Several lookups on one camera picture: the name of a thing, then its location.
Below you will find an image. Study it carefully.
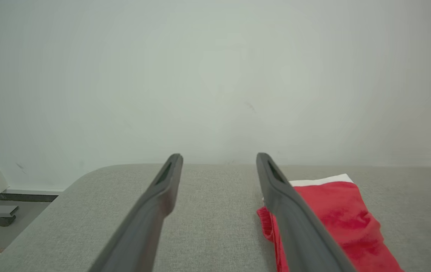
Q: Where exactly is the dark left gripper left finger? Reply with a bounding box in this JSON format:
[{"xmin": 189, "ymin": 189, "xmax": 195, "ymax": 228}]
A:
[{"xmin": 88, "ymin": 153, "xmax": 184, "ymax": 272}]

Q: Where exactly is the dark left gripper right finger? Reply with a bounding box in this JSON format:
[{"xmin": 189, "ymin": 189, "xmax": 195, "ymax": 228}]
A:
[{"xmin": 256, "ymin": 152, "xmax": 357, "ymax": 272}]

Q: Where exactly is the red shorts wide white stripe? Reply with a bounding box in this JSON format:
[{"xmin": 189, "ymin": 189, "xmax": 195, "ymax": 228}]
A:
[{"xmin": 257, "ymin": 174, "xmax": 405, "ymax": 272}]

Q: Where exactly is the dark baseboard strip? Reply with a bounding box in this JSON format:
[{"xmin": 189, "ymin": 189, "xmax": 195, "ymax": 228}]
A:
[{"xmin": 0, "ymin": 192, "xmax": 60, "ymax": 203}]

